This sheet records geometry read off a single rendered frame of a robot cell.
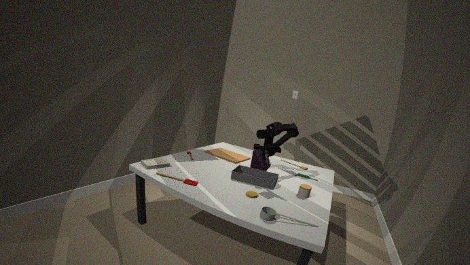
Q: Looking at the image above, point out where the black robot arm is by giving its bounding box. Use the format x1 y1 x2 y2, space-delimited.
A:
257 122 299 156

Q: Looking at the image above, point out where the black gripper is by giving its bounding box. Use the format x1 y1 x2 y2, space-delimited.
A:
253 139 281 158

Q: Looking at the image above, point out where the yellow flat disc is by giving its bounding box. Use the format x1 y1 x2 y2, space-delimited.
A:
246 191 257 198

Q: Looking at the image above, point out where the red spatula with wooden handle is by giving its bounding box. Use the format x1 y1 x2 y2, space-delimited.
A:
156 172 198 186

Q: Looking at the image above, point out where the wooden cutting board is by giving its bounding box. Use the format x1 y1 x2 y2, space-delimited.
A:
204 148 251 164

